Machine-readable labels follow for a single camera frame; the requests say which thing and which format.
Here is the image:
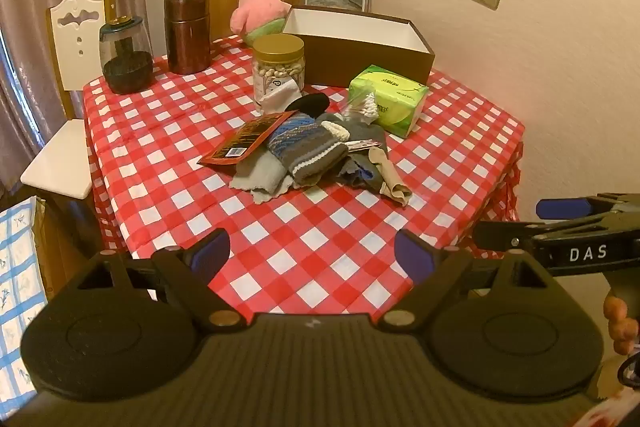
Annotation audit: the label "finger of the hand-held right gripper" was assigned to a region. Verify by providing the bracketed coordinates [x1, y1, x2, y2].
[472, 213, 621, 253]
[536, 193, 640, 220]

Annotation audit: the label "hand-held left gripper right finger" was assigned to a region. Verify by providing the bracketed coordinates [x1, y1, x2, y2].
[380, 229, 551, 333]

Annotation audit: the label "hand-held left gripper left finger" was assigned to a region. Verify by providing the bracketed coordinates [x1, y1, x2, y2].
[75, 228, 246, 333]

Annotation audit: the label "light green towel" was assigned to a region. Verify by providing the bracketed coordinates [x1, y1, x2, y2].
[231, 152, 301, 198]

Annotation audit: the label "dark grey scalloped cloth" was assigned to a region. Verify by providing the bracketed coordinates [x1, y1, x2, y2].
[330, 117, 388, 152]

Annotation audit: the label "brown cardboard box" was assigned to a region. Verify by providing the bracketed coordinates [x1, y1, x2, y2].
[281, 5, 435, 88]

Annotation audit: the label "person's right hand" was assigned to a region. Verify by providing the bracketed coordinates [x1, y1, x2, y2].
[603, 294, 637, 356]

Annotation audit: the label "beige stocking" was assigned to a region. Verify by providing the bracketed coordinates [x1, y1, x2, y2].
[367, 146, 413, 208]

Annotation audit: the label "orange-black snack packet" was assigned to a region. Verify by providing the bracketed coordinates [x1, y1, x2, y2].
[197, 111, 298, 166]

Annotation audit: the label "red white checked tablecloth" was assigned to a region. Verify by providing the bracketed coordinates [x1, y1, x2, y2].
[81, 34, 525, 315]

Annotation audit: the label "striped knitted sock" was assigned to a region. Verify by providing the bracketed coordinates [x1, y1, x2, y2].
[267, 114, 349, 186]

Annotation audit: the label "cream knitted item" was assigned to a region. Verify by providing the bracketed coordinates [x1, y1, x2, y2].
[320, 120, 351, 140]

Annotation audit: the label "green tissue pack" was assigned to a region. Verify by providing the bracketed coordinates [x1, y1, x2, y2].
[348, 65, 430, 138]

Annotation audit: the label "bag of cotton swabs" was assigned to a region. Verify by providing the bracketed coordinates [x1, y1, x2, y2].
[342, 89, 381, 125]

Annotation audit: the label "plain cardboard carton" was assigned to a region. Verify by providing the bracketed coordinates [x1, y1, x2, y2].
[30, 197, 66, 303]

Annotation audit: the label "white face mask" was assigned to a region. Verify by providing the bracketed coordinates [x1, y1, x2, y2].
[260, 82, 301, 114]

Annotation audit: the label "black pouch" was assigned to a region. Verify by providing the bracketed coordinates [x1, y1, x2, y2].
[287, 93, 330, 118]

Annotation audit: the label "blue white checked cloth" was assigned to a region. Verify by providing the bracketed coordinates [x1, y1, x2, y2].
[0, 195, 48, 403]

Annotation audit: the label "plastic nut jar gold lid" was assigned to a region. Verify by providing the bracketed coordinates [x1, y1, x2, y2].
[252, 34, 306, 112]

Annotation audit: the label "glass jar dark contents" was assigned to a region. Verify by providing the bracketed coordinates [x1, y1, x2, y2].
[99, 16, 155, 96]

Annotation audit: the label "brown metal canister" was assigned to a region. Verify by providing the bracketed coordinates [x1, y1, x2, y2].
[164, 0, 212, 75]

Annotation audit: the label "white wooden chair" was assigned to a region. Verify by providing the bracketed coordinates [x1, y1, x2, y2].
[20, 0, 118, 200]

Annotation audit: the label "pink starfish plush toy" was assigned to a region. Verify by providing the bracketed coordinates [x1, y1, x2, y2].
[230, 0, 292, 46]

